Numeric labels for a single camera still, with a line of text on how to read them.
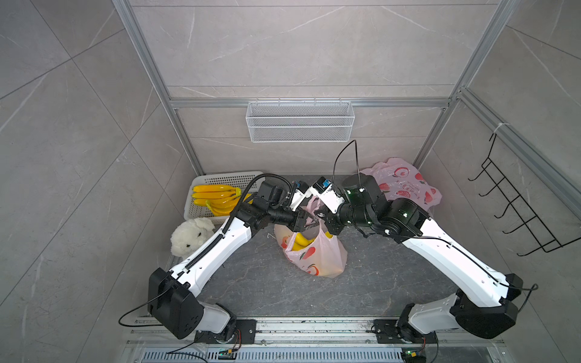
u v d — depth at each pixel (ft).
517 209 2.20
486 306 1.29
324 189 1.75
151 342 2.35
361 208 1.52
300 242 2.84
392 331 2.40
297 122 3.30
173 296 1.28
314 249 2.37
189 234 2.43
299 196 2.13
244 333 2.40
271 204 1.95
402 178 3.44
